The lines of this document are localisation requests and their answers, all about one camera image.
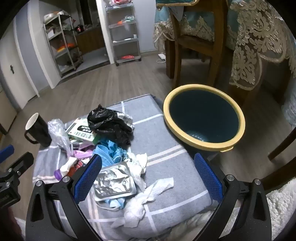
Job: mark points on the silver foil tray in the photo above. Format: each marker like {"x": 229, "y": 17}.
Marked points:
{"x": 113, "y": 183}

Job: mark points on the long white tissue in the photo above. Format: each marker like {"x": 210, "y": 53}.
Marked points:
{"x": 143, "y": 201}

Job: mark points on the wooden dining chair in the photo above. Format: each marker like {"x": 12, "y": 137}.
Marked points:
{"x": 219, "y": 46}

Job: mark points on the white power strip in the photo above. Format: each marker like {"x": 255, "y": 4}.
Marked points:
{"x": 161, "y": 56}

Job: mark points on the white trolley rack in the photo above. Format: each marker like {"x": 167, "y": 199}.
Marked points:
{"x": 124, "y": 41}

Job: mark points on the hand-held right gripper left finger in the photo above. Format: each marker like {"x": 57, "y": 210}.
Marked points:
{"x": 89, "y": 178}

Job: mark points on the wooden kitchen cabinet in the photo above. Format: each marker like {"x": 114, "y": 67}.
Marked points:
{"x": 90, "y": 41}

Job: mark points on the teal trash bin yellow rim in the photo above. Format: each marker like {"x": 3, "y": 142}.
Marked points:
{"x": 203, "y": 115}

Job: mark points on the black mug white inside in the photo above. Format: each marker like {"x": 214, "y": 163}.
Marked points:
{"x": 40, "y": 132}

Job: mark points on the grey checked blanket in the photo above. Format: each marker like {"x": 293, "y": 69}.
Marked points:
{"x": 166, "y": 143}

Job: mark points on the white door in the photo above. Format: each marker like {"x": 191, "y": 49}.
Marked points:
{"x": 16, "y": 81}

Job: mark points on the red kettle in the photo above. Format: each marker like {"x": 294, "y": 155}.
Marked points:
{"x": 79, "y": 29}

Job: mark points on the red snack wrapper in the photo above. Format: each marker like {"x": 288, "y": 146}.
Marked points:
{"x": 77, "y": 168}

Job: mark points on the beige cabinet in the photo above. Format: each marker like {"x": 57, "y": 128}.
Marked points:
{"x": 7, "y": 111}

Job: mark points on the green white cardboard box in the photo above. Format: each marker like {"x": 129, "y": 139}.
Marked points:
{"x": 79, "y": 134}

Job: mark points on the blue cloth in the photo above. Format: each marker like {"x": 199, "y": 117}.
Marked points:
{"x": 111, "y": 153}

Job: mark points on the blue face mask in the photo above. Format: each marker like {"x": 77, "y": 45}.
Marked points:
{"x": 113, "y": 203}

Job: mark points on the red plastic bag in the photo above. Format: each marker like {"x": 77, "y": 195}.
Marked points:
{"x": 127, "y": 57}

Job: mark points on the wooden dining table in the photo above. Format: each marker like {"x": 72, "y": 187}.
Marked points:
{"x": 170, "y": 60}

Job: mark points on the purple plastic bottle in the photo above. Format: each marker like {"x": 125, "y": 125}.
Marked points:
{"x": 58, "y": 174}

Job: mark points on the pink plastic bag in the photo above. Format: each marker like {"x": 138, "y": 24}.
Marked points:
{"x": 81, "y": 153}

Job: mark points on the black plastic bag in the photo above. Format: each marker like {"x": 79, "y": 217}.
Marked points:
{"x": 106, "y": 120}

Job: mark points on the metal shelf rack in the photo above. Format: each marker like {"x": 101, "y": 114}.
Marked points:
{"x": 62, "y": 46}

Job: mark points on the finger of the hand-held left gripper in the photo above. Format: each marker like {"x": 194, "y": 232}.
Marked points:
{"x": 5, "y": 152}
{"x": 20, "y": 162}

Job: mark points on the teal quilted chair cover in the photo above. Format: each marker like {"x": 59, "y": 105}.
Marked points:
{"x": 175, "y": 3}

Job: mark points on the plastic bag of snacks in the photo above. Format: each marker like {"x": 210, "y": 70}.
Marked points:
{"x": 115, "y": 2}

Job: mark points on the small white tissue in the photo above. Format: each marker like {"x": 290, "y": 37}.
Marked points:
{"x": 140, "y": 162}

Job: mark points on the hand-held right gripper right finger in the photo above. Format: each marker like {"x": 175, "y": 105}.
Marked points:
{"x": 208, "y": 178}

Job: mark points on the large clear plastic bag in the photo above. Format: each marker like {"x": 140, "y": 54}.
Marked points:
{"x": 290, "y": 109}

